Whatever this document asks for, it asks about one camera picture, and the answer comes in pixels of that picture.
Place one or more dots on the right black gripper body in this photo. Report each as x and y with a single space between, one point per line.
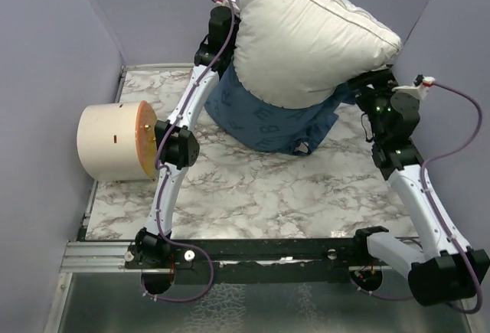
373 102

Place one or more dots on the blue lettered pillowcase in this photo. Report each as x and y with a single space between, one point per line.
263 127

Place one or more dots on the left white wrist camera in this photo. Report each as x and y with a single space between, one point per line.
230 4

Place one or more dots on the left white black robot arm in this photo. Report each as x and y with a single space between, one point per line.
177 146

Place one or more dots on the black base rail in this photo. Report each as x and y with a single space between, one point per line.
247 261

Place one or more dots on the white pillow with red logo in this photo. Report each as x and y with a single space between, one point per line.
294 53

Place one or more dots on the cream cylinder with orange lid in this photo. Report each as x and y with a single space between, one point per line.
116 141

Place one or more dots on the aluminium frame rail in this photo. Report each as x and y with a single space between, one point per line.
94 257

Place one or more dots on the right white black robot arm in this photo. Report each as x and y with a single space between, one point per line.
446 268

